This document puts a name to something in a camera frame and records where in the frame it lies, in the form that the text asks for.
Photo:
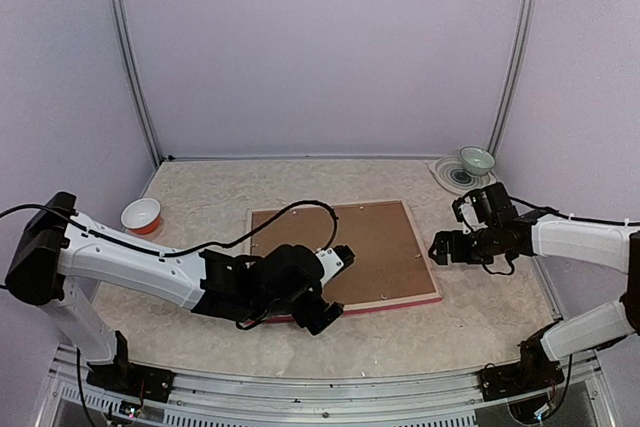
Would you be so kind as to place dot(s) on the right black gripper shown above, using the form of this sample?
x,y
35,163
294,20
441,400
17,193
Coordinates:
x,y
442,242

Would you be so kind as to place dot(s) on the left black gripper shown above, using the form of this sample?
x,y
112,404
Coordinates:
x,y
308,318

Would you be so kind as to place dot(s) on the pink wooden picture frame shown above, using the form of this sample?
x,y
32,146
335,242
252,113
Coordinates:
x,y
425,272

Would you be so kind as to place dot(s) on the brown cardboard backing board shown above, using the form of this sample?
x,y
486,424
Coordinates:
x,y
380,252

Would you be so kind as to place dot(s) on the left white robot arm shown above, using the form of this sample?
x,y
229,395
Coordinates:
x,y
60,245

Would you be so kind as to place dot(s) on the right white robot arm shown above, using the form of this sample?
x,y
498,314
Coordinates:
x,y
592,265

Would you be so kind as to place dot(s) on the white swirl pattern plate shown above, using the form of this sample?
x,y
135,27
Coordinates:
x,y
449,173

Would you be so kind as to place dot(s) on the pale green ceramic bowl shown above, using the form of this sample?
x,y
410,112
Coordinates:
x,y
476,161

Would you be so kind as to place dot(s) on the orange white bowl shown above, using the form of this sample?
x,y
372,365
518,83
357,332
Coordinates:
x,y
142,216

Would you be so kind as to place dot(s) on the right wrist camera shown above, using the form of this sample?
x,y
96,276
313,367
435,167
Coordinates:
x,y
465,214

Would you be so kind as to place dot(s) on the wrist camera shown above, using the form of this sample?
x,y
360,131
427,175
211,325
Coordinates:
x,y
334,261
465,214

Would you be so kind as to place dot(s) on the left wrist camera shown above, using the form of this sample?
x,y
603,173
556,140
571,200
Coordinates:
x,y
334,261

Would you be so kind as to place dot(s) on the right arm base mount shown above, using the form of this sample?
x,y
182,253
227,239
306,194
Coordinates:
x,y
533,371

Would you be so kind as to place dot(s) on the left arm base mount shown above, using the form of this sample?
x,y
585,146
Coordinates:
x,y
122,376

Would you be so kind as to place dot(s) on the aluminium front rail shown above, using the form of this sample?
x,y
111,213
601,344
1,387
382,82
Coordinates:
x,y
193,398

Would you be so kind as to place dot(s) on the right aluminium corner post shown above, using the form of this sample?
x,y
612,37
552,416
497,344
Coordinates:
x,y
514,66

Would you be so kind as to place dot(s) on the aluminium corner post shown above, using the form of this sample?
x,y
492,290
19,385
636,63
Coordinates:
x,y
514,66
133,79

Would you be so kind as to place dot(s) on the left aluminium corner post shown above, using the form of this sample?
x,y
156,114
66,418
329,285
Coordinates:
x,y
133,79

